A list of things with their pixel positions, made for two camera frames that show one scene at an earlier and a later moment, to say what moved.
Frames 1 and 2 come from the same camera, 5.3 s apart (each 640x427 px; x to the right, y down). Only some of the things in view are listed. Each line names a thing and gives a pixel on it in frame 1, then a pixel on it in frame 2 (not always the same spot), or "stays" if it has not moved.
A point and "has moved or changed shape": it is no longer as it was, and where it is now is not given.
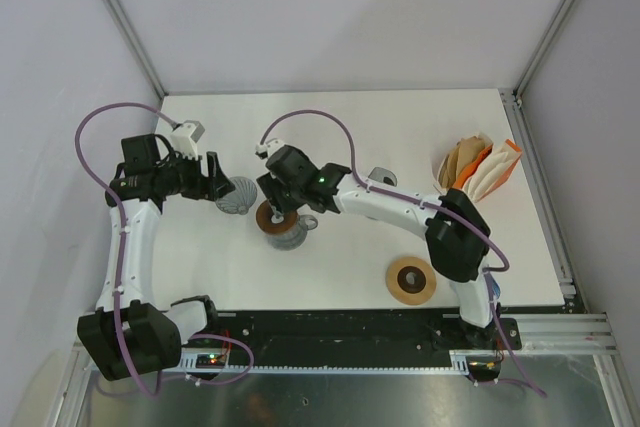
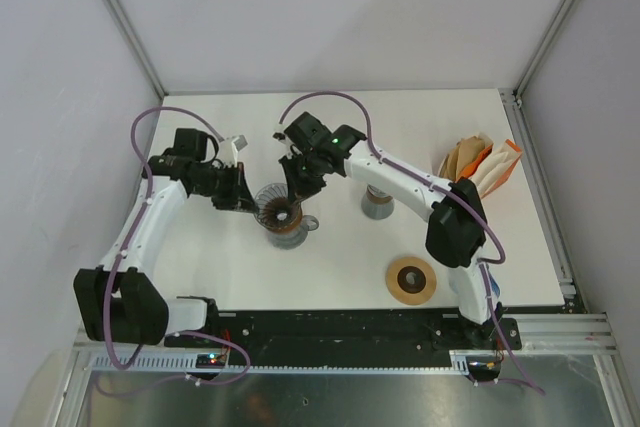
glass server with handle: (294, 239) stays
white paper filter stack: (490, 172) stays
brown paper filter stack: (457, 158) stays
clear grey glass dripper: (240, 199) has moved or changed shape
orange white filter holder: (475, 165) stays
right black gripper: (271, 184) to (297, 188)
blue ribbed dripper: (496, 289) stays
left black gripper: (208, 188) to (239, 196)
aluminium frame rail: (564, 334) stays
